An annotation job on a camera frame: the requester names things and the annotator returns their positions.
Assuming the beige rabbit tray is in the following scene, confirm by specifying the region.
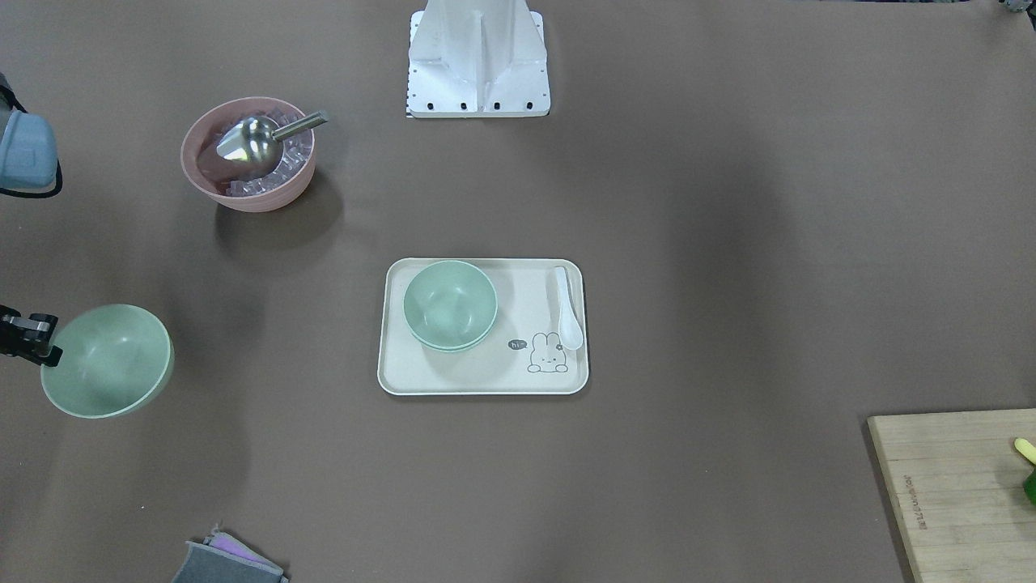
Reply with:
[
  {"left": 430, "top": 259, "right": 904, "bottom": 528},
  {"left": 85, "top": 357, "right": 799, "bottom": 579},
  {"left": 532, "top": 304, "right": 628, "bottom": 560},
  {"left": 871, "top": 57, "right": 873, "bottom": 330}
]
[{"left": 377, "top": 257, "right": 591, "bottom": 396}]

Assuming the white pedestal column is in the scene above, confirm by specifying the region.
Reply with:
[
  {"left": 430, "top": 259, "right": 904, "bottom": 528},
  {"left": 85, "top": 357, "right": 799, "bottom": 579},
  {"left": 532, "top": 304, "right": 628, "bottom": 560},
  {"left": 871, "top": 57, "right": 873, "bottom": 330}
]
[{"left": 405, "top": 1, "right": 551, "bottom": 119}]

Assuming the grey folded cloth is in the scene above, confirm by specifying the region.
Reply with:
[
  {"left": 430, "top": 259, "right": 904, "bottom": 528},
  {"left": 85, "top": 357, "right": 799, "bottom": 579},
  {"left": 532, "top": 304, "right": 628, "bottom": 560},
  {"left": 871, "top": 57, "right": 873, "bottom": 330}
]
[{"left": 172, "top": 528, "right": 290, "bottom": 582}]

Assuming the metal ice scoop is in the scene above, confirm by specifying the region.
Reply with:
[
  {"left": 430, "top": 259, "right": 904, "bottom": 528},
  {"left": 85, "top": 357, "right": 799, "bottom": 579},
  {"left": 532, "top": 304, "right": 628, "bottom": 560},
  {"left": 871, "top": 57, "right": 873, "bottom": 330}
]
[{"left": 215, "top": 111, "right": 330, "bottom": 181}]

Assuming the wooden cutting board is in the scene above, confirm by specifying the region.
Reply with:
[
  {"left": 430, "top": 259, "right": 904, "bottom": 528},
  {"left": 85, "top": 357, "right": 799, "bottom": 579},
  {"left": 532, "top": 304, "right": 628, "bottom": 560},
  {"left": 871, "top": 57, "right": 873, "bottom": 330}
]
[{"left": 867, "top": 409, "right": 1035, "bottom": 582}]

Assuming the green bowl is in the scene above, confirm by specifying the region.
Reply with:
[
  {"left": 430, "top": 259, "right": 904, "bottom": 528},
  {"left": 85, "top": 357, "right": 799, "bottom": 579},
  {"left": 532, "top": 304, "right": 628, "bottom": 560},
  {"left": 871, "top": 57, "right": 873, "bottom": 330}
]
[
  {"left": 40, "top": 304, "right": 176, "bottom": 419},
  {"left": 403, "top": 259, "right": 499, "bottom": 331},
  {"left": 410, "top": 329, "right": 492, "bottom": 353}
]

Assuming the green lime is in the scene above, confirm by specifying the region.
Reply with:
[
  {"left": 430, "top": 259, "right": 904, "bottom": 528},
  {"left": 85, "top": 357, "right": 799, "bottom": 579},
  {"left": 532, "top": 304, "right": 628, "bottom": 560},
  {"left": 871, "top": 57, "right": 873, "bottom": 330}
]
[{"left": 1021, "top": 471, "right": 1036, "bottom": 505}]

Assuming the green bowl on tray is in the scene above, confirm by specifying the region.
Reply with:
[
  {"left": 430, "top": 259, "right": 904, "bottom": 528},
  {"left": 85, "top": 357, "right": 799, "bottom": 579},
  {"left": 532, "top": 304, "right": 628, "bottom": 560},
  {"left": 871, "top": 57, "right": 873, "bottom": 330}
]
[{"left": 410, "top": 329, "right": 492, "bottom": 353}]

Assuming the pink bowl with ice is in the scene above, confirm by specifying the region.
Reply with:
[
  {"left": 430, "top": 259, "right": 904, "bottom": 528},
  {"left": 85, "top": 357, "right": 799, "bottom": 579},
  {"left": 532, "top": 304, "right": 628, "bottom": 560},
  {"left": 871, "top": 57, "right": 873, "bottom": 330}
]
[{"left": 179, "top": 96, "right": 316, "bottom": 213}]

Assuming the yellow plastic knife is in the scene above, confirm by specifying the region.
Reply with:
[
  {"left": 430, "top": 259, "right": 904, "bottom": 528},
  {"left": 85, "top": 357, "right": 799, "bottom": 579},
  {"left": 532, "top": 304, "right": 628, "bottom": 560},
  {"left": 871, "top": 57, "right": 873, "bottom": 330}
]
[{"left": 1013, "top": 436, "right": 1036, "bottom": 466}]

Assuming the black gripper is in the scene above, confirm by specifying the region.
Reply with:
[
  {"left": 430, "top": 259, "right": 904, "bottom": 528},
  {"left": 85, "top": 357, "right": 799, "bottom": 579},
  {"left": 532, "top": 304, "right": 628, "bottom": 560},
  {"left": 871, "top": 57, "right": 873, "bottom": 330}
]
[{"left": 1, "top": 305, "right": 63, "bottom": 368}]

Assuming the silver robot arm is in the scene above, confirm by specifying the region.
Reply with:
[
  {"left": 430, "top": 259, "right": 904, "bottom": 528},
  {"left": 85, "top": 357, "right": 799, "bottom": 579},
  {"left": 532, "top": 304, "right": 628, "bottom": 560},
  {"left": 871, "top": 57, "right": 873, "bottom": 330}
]
[{"left": 1, "top": 76, "right": 63, "bottom": 368}]

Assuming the white spoon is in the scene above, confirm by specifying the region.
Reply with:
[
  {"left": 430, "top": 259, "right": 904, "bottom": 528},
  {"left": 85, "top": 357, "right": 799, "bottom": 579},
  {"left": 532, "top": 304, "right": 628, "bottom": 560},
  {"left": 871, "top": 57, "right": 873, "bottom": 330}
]
[{"left": 554, "top": 266, "right": 585, "bottom": 351}]

